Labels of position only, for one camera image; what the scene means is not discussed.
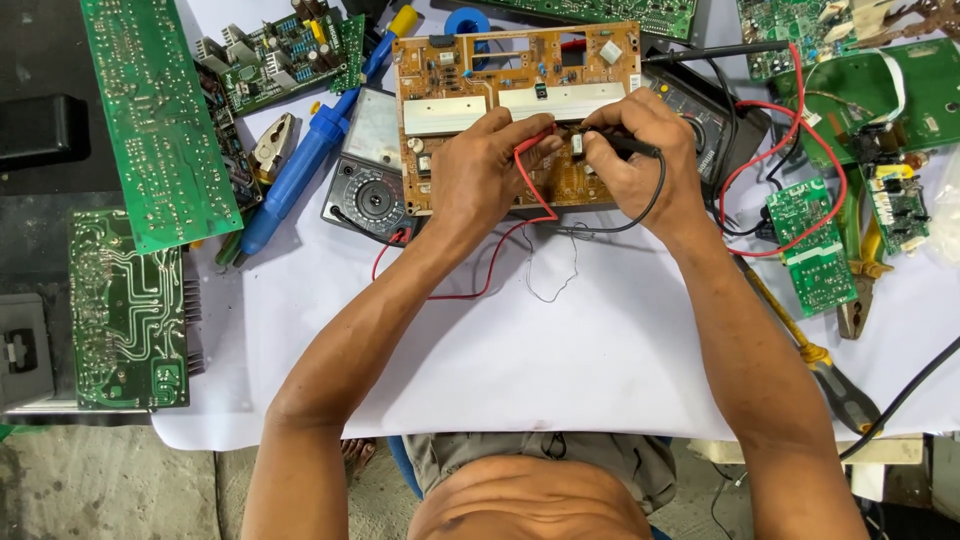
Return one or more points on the person's right hand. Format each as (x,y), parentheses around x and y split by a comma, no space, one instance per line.
(652,176)

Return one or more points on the person's left hand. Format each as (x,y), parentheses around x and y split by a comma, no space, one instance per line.
(472,176)

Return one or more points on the black multimeter probe lead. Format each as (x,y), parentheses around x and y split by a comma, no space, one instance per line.
(634,144)

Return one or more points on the red multimeter probe lead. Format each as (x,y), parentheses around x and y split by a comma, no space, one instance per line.
(525,144)

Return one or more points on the black digital multimeter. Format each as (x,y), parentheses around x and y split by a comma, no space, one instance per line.
(701,127)

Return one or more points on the orange-brown circuit board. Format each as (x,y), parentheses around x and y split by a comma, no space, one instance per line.
(450,79)

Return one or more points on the black analog multimeter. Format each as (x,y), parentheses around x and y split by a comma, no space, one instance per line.
(371,199)

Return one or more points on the blue tape roll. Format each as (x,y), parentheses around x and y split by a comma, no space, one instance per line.
(466,19)

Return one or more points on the wide green circuit board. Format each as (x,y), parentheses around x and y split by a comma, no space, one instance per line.
(615,13)

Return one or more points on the blue desoldering pump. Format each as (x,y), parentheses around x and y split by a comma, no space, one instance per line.
(300,172)

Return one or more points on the small green rectangular circuit board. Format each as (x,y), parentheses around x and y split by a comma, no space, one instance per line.
(814,247)

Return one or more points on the green board with white connectors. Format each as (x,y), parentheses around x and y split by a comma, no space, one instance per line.
(787,34)

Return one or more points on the white paper sheet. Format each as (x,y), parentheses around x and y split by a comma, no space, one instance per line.
(562,352)

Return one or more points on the silver pliers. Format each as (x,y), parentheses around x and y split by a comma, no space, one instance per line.
(274,146)

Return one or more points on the large plain green board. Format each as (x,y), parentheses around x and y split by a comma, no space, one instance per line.
(840,97)

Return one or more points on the green board with silver heatsinks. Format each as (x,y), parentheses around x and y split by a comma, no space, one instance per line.
(277,56)

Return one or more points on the dark populated circuit board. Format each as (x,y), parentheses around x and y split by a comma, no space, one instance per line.
(232,150)

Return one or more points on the small board with yellow part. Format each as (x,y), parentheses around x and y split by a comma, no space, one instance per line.
(896,206)

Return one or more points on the person's grey shorts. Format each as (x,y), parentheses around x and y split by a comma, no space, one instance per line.
(480,454)

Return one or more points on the yellow and grey screwdriver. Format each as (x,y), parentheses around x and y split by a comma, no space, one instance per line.
(840,382)

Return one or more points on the beige and brown plastic part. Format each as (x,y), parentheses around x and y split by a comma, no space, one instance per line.
(900,19)

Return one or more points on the blue stool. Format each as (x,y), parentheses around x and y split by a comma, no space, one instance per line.
(401,465)

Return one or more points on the clear plastic bag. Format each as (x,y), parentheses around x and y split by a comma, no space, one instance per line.
(949,210)

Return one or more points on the long green circuit board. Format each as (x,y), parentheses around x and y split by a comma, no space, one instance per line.
(161,127)

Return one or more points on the person's bare torso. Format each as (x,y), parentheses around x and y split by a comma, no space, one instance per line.
(525,502)

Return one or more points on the green circuit board with heatsink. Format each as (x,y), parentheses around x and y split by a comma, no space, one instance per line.
(127,315)

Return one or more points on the black rectangular block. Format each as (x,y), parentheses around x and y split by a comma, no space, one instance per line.
(37,131)

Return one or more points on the grey plastic box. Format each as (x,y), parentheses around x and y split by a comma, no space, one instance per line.
(22,352)

